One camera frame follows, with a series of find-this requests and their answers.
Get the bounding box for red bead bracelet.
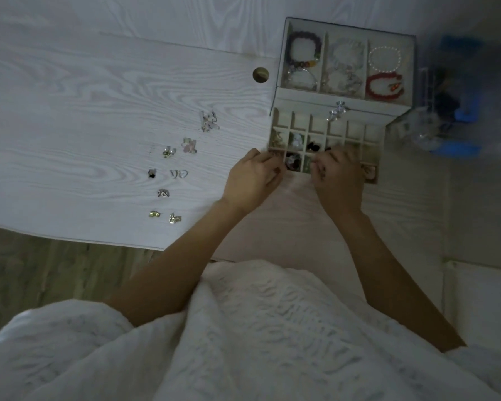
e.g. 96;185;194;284
365;72;404;100

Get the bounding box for white furniture panel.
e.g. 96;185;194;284
442;259;501;360

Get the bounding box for thin clear bead bracelet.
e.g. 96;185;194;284
286;67;319;91

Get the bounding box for white grey stone bracelet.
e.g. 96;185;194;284
323;67;364;93

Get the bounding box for white jewelry box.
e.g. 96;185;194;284
269;16;418;121

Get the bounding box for clear crystal bead bracelet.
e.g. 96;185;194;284
329;37;366;65

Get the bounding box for white pearl bracelet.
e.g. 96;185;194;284
367;45;402;72

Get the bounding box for person's right hand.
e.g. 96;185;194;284
311;148;367;219

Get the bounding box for clear crystal drawer knob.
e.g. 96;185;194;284
327;101;348;122

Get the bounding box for purple bead bracelet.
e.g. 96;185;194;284
284;31;322;70

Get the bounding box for white textured garment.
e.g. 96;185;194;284
0;260;501;401

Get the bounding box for person's left hand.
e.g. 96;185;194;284
222;148;287;216

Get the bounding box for clear pink dangle earrings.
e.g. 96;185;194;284
198;110;221;133

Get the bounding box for person's left forearm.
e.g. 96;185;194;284
108;199;244;328

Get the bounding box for white compartment drawer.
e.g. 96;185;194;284
266;106;388;187

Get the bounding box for person's right forearm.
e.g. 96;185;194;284
326;209;467;354

